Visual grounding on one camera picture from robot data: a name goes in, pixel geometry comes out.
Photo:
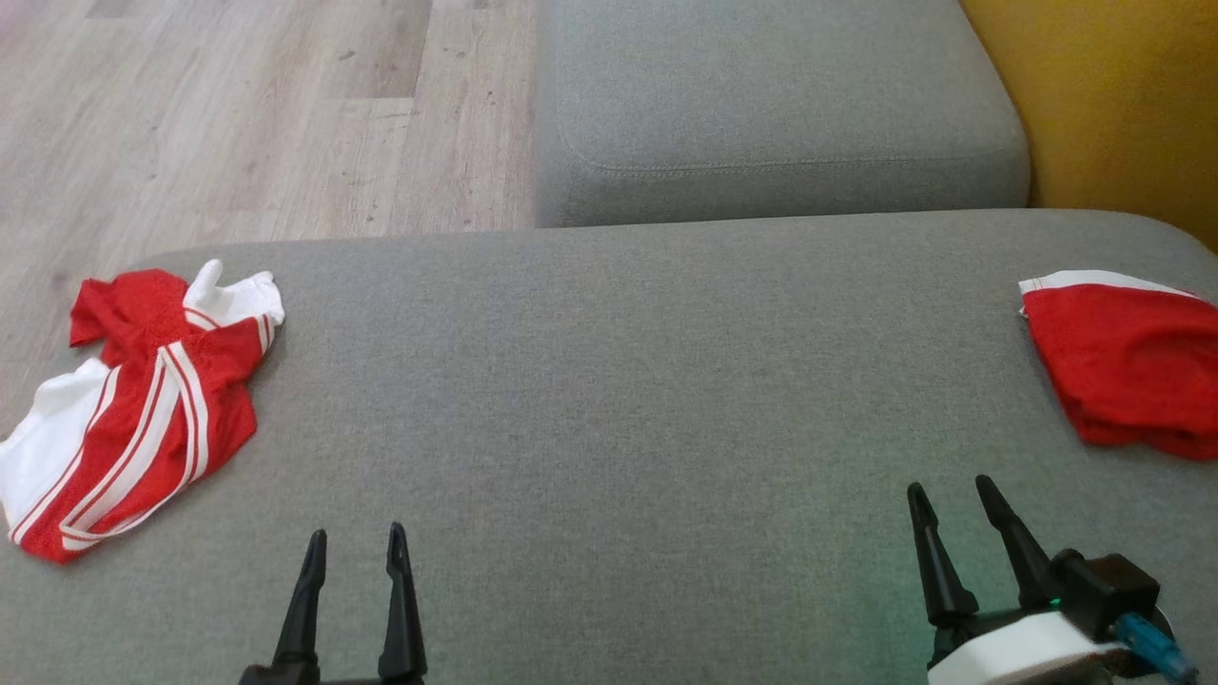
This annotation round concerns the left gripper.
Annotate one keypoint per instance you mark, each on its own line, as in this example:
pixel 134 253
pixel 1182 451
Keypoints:
pixel 285 677

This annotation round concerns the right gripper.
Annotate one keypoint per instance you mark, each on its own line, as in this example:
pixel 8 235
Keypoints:
pixel 1018 656

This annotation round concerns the red and white striped shirt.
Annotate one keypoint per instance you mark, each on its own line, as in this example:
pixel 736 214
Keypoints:
pixel 143 409

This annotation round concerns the red garment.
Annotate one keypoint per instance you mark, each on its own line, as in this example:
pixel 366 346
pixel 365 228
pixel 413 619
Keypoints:
pixel 1132 371

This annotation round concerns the large grey fabric ottoman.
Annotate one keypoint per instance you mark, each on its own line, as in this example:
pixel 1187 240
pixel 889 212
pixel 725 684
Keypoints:
pixel 618 400

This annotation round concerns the long yellow sofa back cushion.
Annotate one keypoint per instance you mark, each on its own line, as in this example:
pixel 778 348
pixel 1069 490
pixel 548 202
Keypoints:
pixel 1123 105

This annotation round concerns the long grey sofa seat cushion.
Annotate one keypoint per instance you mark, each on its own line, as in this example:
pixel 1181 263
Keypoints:
pixel 761 95

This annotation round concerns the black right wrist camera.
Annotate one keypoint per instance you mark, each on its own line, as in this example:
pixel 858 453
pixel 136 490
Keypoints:
pixel 1104 585

